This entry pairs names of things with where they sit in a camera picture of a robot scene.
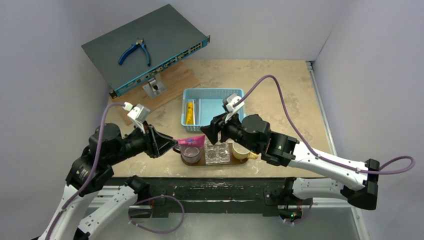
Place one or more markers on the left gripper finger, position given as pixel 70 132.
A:
pixel 160 139
pixel 162 147

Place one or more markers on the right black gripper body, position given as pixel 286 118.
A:
pixel 222 128

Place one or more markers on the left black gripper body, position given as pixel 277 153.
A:
pixel 144 141

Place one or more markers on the clear glass toothbrush holder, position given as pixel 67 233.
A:
pixel 216 154

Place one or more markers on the yellow mug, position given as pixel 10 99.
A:
pixel 240 152

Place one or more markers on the light blue plastic basket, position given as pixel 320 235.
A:
pixel 211 104

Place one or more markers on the dark wooden oval tray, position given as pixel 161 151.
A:
pixel 202 161

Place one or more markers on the purple translucent cup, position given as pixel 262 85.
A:
pixel 189 154

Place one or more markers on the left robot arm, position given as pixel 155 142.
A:
pixel 92 170

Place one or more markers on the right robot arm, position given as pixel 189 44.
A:
pixel 353 181

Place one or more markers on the yellow toothpaste tube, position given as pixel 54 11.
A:
pixel 190 118

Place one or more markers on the wooden base board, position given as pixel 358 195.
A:
pixel 171 85

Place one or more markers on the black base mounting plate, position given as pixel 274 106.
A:
pixel 270 197

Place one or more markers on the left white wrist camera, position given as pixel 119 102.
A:
pixel 138 115

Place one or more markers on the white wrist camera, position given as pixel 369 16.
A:
pixel 232 104
pixel 138 115

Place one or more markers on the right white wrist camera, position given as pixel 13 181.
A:
pixel 232 104

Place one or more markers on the metal stand bracket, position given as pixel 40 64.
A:
pixel 154 86

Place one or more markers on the grey network switch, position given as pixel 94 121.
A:
pixel 134 52

